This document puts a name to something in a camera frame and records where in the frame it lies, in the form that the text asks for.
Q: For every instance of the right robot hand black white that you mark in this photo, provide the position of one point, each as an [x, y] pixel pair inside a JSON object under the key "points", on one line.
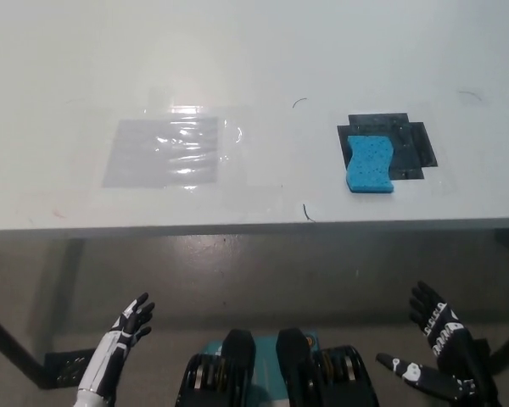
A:
{"points": [[454, 347]]}

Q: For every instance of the blue soft sponge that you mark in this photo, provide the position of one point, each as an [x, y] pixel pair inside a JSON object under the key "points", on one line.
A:
{"points": [[369, 165]]}

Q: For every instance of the black floor tape patch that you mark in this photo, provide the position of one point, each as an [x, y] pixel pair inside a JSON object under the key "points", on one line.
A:
{"points": [[63, 366]]}

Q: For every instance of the robot torso black teal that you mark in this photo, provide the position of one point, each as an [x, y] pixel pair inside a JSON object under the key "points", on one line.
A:
{"points": [[292, 373]]}

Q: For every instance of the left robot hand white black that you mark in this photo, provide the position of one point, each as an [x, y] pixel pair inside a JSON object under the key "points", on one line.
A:
{"points": [[123, 332]]}

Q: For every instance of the grey tape patch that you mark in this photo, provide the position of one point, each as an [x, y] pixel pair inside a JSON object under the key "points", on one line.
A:
{"points": [[131, 161]]}

